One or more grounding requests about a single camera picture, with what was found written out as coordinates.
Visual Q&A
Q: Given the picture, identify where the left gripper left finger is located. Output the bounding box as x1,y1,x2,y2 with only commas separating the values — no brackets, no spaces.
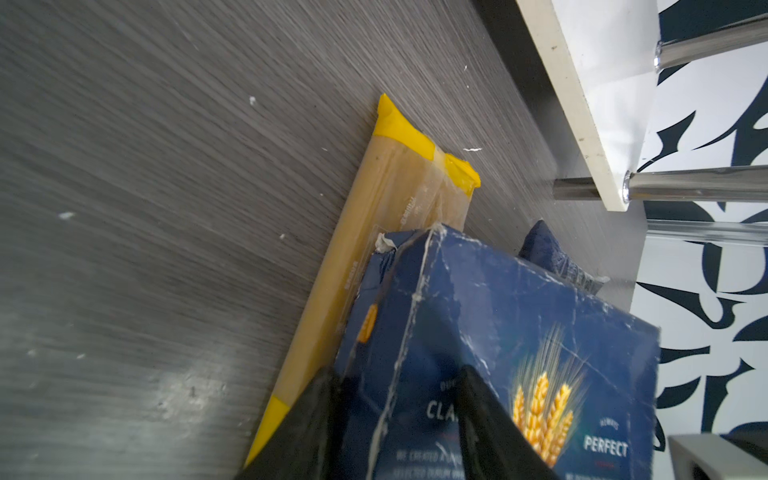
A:
236,367,341,479

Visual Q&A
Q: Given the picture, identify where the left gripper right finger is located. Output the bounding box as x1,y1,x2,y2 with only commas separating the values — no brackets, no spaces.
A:
456,365,557,480

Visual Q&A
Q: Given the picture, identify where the dark blue Barilla pasta box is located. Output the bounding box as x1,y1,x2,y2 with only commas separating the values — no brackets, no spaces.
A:
332,224,660,479

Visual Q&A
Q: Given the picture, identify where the dark blue clear spaghetti pack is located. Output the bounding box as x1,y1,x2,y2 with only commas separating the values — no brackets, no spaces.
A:
519,220,610,295

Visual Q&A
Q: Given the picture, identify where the yellow spaghetti pack barcode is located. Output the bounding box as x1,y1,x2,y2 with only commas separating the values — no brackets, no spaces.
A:
246,95,481,462

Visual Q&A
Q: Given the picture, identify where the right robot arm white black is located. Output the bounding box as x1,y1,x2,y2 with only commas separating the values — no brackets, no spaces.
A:
668,432,767,480

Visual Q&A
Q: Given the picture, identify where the white two-tier metal shelf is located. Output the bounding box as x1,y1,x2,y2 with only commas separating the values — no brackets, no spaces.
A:
517,1,767,212

